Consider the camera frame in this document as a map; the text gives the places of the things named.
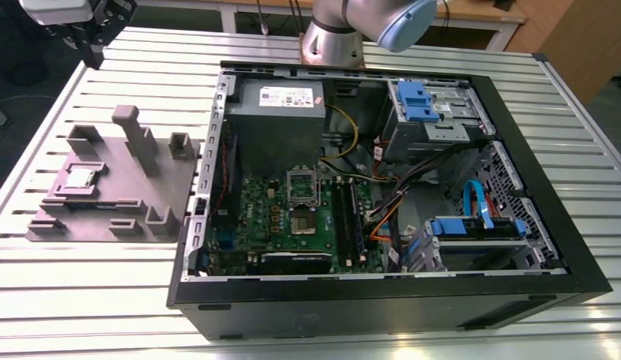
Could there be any metal disk cage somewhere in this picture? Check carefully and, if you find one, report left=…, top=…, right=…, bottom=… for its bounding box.
left=398, top=215, right=567, bottom=275

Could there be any metal socket cover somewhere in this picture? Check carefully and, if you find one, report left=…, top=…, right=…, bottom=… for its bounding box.
left=284, top=163, right=323, bottom=209

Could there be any blue flat wire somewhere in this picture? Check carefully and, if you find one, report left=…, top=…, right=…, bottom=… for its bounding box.
left=462, top=178, right=495, bottom=230

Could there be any black PC case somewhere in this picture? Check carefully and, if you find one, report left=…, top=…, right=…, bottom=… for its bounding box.
left=166, top=59, right=614, bottom=341

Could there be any thin cable with silver plug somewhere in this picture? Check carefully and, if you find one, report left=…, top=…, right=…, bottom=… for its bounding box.
left=254, top=0, right=270, bottom=35

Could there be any blue VGA port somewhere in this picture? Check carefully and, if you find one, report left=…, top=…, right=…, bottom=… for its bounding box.
left=214, top=229, right=238, bottom=253

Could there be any silver CPU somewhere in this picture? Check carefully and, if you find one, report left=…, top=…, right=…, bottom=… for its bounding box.
left=63, top=168, right=98, bottom=188

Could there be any hard disk in blue carrier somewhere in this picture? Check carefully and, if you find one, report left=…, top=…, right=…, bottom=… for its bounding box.
left=423, top=215, right=531, bottom=244

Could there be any CPU socket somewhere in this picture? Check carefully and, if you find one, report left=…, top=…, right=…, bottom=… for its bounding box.
left=289, top=207, right=321, bottom=240

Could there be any wire locking lever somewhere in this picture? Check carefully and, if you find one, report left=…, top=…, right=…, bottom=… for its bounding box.
left=315, top=164, right=330, bottom=208

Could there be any metal drive cage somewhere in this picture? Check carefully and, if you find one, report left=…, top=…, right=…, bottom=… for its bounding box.
left=382, top=77, right=498, bottom=163

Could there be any grey parts rack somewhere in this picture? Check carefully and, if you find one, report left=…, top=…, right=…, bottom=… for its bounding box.
left=24, top=104, right=203, bottom=244

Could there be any blue disk carrier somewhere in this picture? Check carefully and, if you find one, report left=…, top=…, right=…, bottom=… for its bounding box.
left=397, top=79, right=441, bottom=124

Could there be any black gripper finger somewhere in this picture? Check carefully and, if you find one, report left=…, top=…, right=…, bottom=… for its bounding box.
left=64, top=22, right=95, bottom=71
left=94, top=0, right=139, bottom=71

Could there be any black cable bundle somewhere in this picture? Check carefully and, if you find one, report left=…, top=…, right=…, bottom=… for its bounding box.
left=365, top=138, right=495, bottom=226

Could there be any orange wire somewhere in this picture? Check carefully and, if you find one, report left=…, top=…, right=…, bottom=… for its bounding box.
left=367, top=215, right=391, bottom=245

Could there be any RAM slot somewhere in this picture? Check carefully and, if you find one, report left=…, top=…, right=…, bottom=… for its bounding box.
left=331, top=178, right=354, bottom=266
left=338, top=178, right=361, bottom=266

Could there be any green motherboard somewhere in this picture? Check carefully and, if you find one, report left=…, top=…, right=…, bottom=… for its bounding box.
left=204, top=164, right=390, bottom=278

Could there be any black graphics card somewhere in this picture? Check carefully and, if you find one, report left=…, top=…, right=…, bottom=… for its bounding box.
left=248, top=250, right=338, bottom=278

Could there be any yellow wire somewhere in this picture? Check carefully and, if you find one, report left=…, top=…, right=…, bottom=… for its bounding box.
left=319, top=103, right=362, bottom=162

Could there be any wooden cabinet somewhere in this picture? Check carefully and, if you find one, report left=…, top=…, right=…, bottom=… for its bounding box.
left=507, top=0, right=621, bottom=110

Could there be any grey power supply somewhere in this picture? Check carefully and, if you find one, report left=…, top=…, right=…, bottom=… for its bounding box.
left=223, top=78, right=327, bottom=181

